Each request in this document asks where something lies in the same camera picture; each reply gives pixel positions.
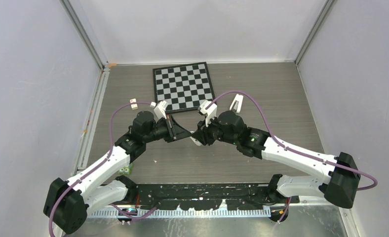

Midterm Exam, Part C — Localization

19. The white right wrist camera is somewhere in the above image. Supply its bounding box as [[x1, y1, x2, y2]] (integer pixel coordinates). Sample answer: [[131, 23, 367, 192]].
[[198, 100, 217, 127]]

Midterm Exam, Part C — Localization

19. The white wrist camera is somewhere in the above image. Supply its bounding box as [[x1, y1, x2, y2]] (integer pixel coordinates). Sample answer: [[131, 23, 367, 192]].
[[198, 100, 217, 127], [150, 100, 168, 119]]

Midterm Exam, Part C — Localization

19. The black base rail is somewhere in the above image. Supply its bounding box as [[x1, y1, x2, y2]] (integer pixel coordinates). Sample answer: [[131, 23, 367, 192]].
[[116, 183, 300, 212]]

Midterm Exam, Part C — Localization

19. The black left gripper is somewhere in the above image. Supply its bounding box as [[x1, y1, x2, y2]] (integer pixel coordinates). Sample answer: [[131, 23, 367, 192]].
[[144, 115, 192, 144]]

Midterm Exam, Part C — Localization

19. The black and white chessboard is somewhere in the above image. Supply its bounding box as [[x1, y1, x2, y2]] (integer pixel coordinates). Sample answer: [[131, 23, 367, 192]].
[[152, 62, 215, 114]]

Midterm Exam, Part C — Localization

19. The green toy block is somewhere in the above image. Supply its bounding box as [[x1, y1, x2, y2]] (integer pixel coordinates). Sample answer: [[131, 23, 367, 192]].
[[118, 163, 133, 175]]

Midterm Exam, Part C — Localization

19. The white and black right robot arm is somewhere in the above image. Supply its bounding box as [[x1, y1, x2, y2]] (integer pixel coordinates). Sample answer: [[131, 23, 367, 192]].
[[192, 111, 361, 209]]

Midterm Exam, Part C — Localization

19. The purple cable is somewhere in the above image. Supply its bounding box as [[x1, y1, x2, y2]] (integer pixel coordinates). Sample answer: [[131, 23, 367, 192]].
[[49, 102, 156, 237], [206, 90, 378, 191]]

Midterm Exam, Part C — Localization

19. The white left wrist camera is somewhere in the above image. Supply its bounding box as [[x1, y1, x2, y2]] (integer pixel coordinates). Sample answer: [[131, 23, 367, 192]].
[[150, 100, 168, 119]]

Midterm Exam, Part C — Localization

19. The white staple box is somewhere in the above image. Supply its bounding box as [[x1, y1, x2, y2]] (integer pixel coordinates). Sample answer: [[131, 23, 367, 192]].
[[129, 98, 138, 110]]

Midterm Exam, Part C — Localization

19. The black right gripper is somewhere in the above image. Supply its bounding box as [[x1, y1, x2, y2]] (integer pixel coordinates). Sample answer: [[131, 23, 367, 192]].
[[192, 114, 238, 146]]

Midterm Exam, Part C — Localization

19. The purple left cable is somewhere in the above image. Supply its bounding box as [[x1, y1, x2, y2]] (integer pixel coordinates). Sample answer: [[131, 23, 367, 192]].
[[49, 102, 156, 237]]

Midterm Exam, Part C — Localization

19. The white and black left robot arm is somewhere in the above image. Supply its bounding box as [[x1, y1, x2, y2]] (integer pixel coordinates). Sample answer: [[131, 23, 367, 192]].
[[43, 111, 192, 237]]

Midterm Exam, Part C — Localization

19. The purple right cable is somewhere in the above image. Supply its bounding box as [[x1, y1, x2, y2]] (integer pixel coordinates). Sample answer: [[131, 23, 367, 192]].
[[206, 90, 378, 191]]

